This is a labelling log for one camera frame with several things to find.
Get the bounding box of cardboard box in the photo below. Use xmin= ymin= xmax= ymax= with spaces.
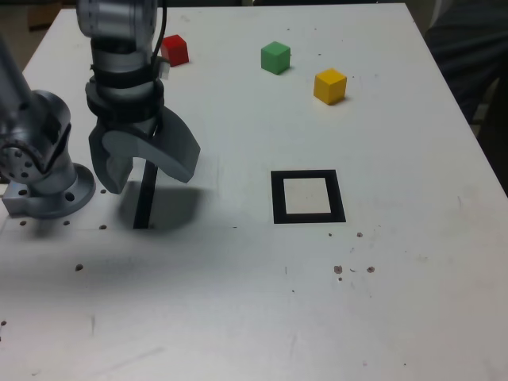
xmin=26 ymin=6 xmax=61 ymax=31

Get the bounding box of black tape strip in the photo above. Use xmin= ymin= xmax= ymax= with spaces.
xmin=133 ymin=158 xmax=160 ymax=230

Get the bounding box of black tape square outline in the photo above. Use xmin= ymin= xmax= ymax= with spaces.
xmin=270 ymin=169 xmax=347 ymax=225

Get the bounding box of yellow cube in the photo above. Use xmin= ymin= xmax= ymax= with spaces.
xmin=313 ymin=67 xmax=348 ymax=106

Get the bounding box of broad grey gripper finger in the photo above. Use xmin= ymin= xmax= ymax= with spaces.
xmin=102 ymin=107 xmax=202 ymax=185

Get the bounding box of black cable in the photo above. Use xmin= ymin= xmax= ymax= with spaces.
xmin=150 ymin=0 xmax=169 ymax=64

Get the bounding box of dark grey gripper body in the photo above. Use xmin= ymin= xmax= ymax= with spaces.
xmin=97 ymin=113 xmax=164 ymax=139

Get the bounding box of red cube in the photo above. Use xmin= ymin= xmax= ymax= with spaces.
xmin=160 ymin=34 xmax=191 ymax=67

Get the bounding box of green cube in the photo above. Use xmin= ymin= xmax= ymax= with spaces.
xmin=260 ymin=40 xmax=292 ymax=75

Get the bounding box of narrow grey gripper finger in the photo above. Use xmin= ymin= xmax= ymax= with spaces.
xmin=87 ymin=123 xmax=136 ymax=195

